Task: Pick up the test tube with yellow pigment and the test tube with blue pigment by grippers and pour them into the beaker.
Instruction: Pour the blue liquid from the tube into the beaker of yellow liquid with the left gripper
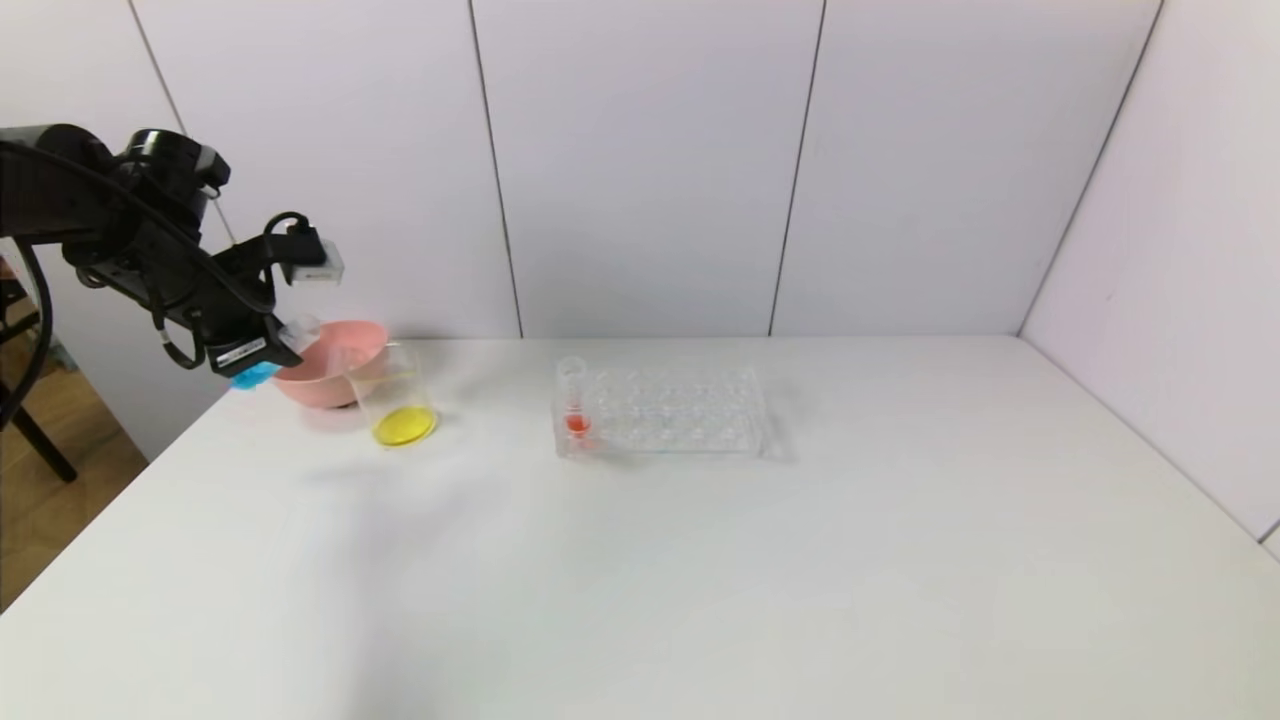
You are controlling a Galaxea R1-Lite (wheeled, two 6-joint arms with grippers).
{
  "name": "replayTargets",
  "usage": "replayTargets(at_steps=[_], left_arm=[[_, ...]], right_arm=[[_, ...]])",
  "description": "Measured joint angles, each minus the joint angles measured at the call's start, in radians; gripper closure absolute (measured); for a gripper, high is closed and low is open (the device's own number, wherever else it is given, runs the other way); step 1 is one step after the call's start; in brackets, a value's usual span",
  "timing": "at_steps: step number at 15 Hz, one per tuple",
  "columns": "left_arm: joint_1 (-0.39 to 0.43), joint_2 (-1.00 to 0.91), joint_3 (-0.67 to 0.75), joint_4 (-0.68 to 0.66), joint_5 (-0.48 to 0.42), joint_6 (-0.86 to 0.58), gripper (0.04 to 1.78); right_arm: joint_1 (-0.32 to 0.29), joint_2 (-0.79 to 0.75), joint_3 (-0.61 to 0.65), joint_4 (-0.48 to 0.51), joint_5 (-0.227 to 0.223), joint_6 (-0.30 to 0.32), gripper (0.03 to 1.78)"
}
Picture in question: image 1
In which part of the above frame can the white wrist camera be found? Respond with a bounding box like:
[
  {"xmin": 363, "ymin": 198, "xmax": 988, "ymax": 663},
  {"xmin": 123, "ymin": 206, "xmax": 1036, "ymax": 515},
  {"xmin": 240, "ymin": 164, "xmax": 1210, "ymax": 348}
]
[{"xmin": 285, "ymin": 230, "xmax": 346, "ymax": 288}]

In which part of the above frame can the blue pigment test tube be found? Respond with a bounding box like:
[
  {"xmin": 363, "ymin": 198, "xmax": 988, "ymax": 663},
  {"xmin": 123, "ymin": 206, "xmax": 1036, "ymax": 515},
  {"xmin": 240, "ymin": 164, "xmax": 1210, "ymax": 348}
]
[{"xmin": 232, "ymin": 315, "xmax": 323, "ymax": 391}]

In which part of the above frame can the clear glass beaker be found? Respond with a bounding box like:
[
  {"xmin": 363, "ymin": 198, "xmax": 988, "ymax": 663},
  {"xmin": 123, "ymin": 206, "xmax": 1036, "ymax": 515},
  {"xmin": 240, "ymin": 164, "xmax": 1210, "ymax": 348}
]
[{"xmin": 343, "ymin": 342, "xmax": 438, "ymax": 449}]

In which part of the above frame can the red pigment test tube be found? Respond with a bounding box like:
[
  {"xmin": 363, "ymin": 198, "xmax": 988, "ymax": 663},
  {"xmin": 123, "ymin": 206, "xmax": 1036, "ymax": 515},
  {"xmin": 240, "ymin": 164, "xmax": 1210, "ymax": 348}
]
[{"xmin": 557, "ymin": 358, "xmax": 593, "ymax": 441}]

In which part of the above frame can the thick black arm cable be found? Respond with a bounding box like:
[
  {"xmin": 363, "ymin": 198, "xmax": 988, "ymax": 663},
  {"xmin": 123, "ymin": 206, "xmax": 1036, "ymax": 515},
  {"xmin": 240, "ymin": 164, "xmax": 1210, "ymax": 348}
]
[{"xmin": 0, "ymin": 240, "xmax": 53, "ymax": 431}]

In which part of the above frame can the clear plastic test tube rack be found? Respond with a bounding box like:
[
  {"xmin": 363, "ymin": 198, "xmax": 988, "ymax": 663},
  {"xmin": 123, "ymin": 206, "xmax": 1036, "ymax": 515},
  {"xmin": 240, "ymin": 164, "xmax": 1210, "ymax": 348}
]
[{"xmin": 550, "ymin": 362, "xmax": 791, "ymax": 466}]

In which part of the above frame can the pink bowl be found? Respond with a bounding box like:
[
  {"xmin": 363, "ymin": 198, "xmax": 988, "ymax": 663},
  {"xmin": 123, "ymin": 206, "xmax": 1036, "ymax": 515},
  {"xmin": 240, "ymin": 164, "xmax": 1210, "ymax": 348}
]
[{"xmin": 270, "ymin": 320, "xmax": 391, "ymax": 411}]

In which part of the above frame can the black tripod stand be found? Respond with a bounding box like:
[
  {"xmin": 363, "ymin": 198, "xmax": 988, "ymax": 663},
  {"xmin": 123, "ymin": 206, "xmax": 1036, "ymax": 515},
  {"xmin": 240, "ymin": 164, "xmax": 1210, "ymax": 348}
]
[{"xmin": 0, "ymin": 260, "xmax": 79, "ymax": 484}]

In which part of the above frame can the thin black camera cable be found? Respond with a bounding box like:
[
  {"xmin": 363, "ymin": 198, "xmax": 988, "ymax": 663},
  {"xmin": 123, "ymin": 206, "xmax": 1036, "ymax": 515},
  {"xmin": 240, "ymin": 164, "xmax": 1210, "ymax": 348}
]
[{"xmin": 262, "ymin": 212, "xmax": 316, "ymax": 251}]

